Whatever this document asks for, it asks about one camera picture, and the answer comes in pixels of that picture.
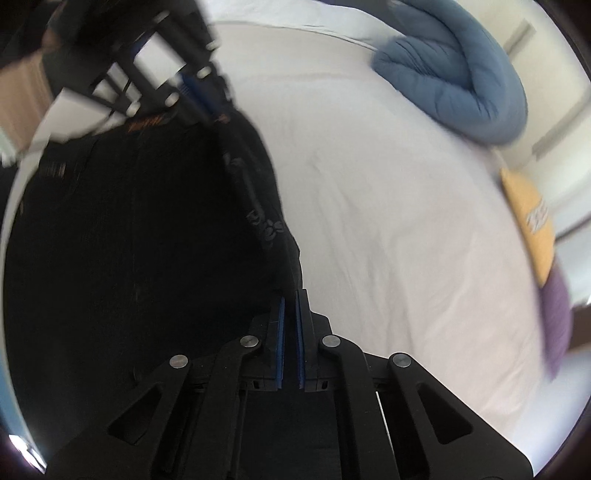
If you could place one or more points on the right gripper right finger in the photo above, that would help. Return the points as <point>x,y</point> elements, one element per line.
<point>395,420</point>

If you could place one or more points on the white bed sheet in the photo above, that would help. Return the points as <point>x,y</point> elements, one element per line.
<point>407,242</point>

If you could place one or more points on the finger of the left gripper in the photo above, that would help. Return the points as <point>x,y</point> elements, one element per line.
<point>204,96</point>

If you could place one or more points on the yellow cushion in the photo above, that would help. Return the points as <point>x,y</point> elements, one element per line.
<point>533,218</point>

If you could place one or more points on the black denim pants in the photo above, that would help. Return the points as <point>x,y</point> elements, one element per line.
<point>153,239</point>

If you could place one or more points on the blue rolled duvet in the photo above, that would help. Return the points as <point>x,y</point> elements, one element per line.
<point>448,65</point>

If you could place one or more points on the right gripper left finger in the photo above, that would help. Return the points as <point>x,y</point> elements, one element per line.
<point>183,421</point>

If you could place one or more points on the purple cushion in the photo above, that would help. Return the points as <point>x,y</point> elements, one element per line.
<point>557,319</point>

